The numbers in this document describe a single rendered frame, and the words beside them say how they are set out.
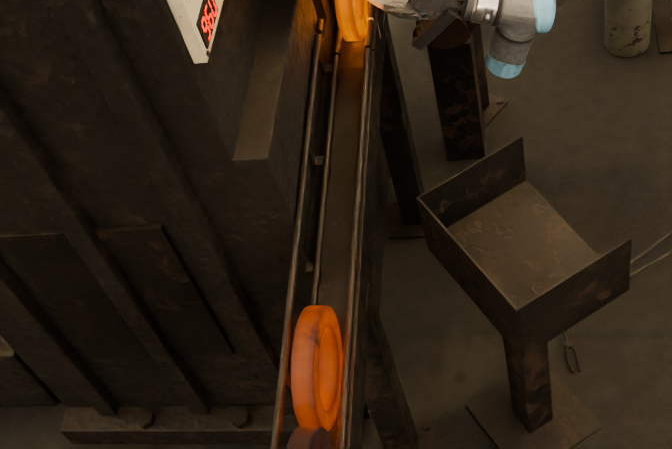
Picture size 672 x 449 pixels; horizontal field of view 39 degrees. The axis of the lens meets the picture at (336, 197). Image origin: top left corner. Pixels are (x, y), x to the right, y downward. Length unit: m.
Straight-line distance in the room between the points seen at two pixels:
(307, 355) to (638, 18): 1.59
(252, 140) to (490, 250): 0.43
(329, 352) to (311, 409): 0.15
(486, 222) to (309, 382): 0.45
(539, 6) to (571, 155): 0.74
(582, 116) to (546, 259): 1.06
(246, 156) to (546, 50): 1.49
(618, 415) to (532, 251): 0.62
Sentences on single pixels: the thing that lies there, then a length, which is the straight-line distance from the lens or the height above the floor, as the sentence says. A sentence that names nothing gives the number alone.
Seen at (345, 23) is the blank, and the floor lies 0.75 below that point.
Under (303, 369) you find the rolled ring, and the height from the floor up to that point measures 0.76.
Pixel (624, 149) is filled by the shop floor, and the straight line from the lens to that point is 2.49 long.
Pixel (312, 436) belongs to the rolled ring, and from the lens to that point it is 1.29.
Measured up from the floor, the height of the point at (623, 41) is 0.06.
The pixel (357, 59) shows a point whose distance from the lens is 1.83.
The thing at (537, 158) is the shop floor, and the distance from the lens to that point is 2.47.
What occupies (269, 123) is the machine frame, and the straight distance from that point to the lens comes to 1.45.
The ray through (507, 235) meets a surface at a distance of 1.58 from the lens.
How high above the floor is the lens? 1.87
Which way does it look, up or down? 49 degrees down
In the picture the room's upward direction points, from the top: 18 degrees counter-clockwise
